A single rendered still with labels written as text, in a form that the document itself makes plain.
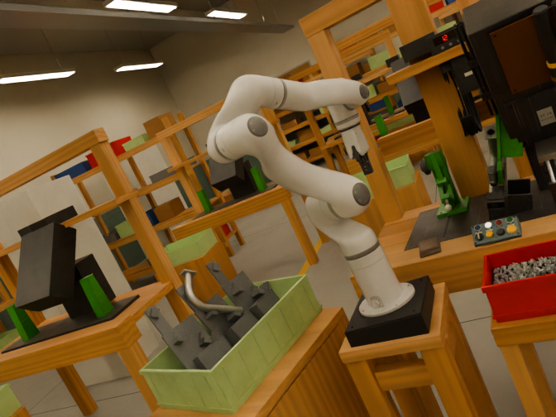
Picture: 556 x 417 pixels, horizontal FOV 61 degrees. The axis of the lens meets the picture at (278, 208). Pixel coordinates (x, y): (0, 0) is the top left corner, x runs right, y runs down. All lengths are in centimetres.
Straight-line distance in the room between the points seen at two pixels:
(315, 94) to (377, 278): 60
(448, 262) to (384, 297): 36
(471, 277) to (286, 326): 69
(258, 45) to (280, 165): 1140
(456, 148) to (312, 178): 103
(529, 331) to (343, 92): 86
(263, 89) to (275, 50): 1115
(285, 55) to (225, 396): 1126
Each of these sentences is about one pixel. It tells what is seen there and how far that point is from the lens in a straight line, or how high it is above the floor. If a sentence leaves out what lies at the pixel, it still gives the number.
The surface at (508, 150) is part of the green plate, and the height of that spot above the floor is 113.
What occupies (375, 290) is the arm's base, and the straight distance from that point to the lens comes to 153.
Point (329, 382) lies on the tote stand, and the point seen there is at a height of 62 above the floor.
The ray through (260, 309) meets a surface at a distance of 202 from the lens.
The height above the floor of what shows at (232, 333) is 90.
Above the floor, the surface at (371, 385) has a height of 72.
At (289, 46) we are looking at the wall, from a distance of 1243.
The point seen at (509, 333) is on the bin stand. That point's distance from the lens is 152.
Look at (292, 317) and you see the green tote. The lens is 188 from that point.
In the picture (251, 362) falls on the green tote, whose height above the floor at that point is 87.
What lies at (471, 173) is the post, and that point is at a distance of 231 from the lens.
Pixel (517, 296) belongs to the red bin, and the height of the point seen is 87.
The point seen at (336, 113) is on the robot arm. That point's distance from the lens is 161.
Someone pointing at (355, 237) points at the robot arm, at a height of 116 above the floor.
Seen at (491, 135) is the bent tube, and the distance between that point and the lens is 196.
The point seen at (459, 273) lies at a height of 82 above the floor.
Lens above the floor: 160
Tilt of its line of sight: 10 degrees down
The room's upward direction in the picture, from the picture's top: 25 degrees counter-clockwise
